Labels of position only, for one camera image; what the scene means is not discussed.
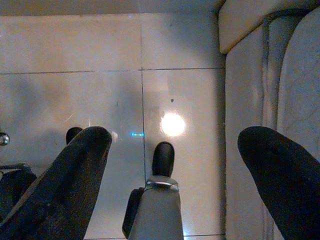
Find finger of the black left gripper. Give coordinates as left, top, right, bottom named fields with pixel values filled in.
left=0, top=163, right=37, bottom=222

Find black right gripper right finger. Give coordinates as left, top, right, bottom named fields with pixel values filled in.
left=237, top=126, right=320, bottom=240

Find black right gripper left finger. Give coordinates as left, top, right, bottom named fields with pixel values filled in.
left=0, top=126, right=113, bottom=240

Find shiny chrome round knob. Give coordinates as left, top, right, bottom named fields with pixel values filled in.
left=0, top=132, right=11, bottom=147

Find grey bed base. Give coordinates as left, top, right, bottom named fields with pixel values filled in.
left=224, top=47, right=270, bottom=240

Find grey quilted mattress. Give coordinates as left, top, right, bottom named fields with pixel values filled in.
left=261, top=6, right=320, bottom=240

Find silver right robot leg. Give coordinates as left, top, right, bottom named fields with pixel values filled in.
left=121, top=141, right=185, bottom=240

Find large white printed duvet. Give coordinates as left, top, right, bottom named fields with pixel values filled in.
left=218, top=0, right=320, bottom=55

